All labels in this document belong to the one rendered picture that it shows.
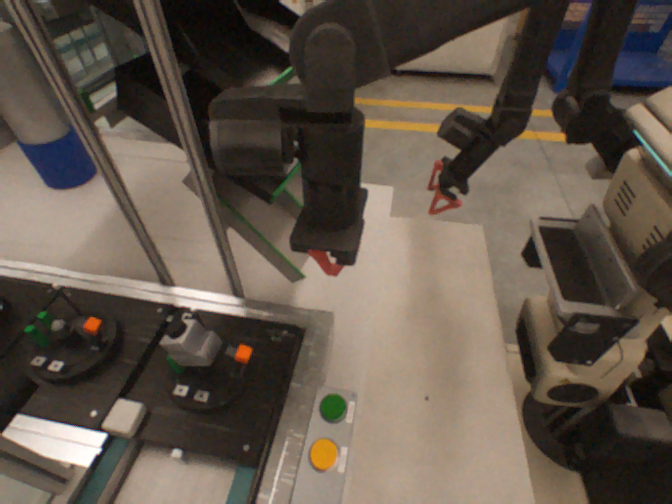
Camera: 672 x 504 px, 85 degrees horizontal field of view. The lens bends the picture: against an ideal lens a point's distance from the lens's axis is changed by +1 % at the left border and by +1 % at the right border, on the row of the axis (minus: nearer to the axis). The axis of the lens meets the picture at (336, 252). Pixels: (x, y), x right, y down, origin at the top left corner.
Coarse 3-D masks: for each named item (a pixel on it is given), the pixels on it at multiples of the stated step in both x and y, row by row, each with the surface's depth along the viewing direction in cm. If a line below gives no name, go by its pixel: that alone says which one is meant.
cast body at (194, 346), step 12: (180, 324) 54; (192, 324) 54; (168, 336) 53; (180, 336) 53; (192, 336) 54; (204, 336) 56; (216, 336) 57; (168, 348) 54; (180, 348) 53; (192, 348) 54; (204, 348) 54; (216, 348) 56; (180, 360) 56; (192, 360) 55; (204, 360) 54
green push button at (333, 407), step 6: (330, 396) 59; (336, 396) 59; (324, 402) 59; (330, 402) 59; (336, 402) 59; (342, 402) 59; (324, 408) 58; (330, 408) 58; (336, 408) 58; (342, 408) 58; (324, 414) 58; (330, 414) 58; (336, 414) 58; (342, 414) 58; (330, 420) 58; (336, 420) 58
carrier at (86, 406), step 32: (64, 320) 67; (128, 320) 70; (160, 320) 70; (32, 352) 63; (64, 352) 63; (96, 352) 63; (128, 352) 65; (64, 384) 61; (96, 384) 61; (128, 384) 62; (32, 416) 59; (64, 416) 58; (96, 416) 57
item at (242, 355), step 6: (228, 348) 55; (234, 348) 55; (240, 348) 54; (246, 348) 55; (228, 354) 55; (234, 354) 55; (240, 354) 54; (246, 354) 54; (240, 360) 54; (246, 360) 54; (240, 366) 57; (234, 372) 59; (240, 372) 59
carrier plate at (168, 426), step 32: (224, 320) 70; (256, 320) 70; (160, 352) 65; (256, 352) 65; (288, 352) 65; (160, 384) 61; (256, 384) 61; (160, 416) 57; (192, 416) 57; (224, 416) 57; (256, 416) 57; (192, 448) 54; (224, 448) 54; (256, 448) 54
